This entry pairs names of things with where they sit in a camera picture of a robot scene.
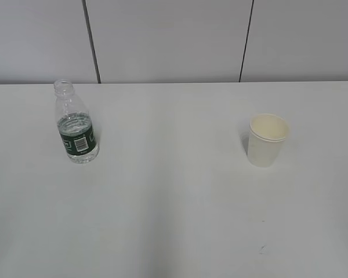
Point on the white paper cup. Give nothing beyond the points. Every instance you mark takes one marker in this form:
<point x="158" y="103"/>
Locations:
<point x="267" y="134"/>

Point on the clear water bottle green label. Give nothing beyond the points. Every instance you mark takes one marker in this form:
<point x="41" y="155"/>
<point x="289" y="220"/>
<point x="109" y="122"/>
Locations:
<point x="74" y="124"/>

